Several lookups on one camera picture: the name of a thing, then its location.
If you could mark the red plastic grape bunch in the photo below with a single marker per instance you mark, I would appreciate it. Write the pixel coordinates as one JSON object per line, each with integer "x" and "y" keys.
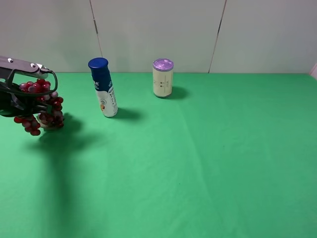
{"x": 48, "y": 121}

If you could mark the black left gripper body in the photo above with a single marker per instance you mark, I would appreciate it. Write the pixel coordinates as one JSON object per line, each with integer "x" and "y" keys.
{"x": 6, "y": 101}

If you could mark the cream can purple lid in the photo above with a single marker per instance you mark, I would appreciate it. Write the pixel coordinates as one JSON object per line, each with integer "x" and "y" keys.
{"x": 162, "y": 77}

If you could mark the blue capped white bottle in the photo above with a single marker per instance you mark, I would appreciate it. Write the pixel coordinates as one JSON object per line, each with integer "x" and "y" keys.
{"x": 103, "y": 86}

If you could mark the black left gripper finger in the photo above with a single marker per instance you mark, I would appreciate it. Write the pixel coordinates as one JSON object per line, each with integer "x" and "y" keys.
{"x": 22, "y": 105}
{"x": 33, "y": 70}

